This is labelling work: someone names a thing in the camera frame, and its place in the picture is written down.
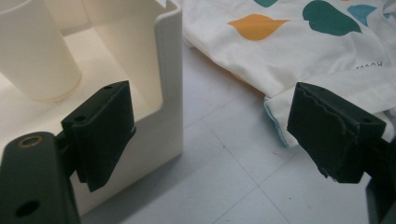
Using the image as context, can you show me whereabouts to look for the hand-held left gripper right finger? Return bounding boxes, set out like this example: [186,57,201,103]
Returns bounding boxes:
[287,82,387,185]

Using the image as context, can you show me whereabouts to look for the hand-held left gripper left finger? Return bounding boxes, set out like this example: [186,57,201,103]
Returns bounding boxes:
[61,80,136,192]

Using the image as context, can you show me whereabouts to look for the white storage box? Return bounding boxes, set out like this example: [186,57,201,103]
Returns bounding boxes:
[0,0,184,217]

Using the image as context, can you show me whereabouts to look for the white tote bag coloured shapes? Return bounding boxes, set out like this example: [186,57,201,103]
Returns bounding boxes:
[180,0,396,148]

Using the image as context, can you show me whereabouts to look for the white cup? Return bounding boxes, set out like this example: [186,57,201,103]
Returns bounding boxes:
[0,0,82,102]

